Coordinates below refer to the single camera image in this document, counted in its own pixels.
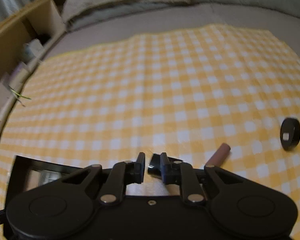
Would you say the black power plug adapter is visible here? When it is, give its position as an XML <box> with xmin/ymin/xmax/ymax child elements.
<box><xmin>147</xmin><ymin>153</ymin><xmax>184</xmax><ymax>181</ymax></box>

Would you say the grey plastic housing part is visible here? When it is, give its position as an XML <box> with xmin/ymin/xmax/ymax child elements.
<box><xmin>38</xmin><ymin>170</ymin><xmax>62</xmax><ymax>186</ymax></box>

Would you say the black cardboard box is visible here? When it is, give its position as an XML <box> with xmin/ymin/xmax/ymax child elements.
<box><xmin>3</xmin><ymin>156</ymin><xmax>95</xmax><ymax>239</ymax></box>

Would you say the yellow checkered mat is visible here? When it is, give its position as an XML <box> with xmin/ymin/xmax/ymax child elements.
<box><xmin>0</xmin><ymin>24</ymin><xmax>300</xmax><ymax>239</ymax></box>

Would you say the black round puck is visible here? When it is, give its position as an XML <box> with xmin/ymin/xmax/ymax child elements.
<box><xmin>280</xmin><ymin>117</ymin><xmax>300</xmax><ymax>151</ymax></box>

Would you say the tissue box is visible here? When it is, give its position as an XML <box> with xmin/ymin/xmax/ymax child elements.
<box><xmin>20</xmin><ymin>38</ymin><xmax>44</xmax><ymax>63</ymax></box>

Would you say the wooden shelf unit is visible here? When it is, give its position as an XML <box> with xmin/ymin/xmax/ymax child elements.
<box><xmin>0</xmin><ymin>0</ymin><xmax>66</xmax><ymax>122</ymax></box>

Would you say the green cable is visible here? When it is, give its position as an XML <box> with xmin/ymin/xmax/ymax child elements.
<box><xmin>8</xmin><ymin>86</ymin><xmax>32</xmax><ymax>100</ymax></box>

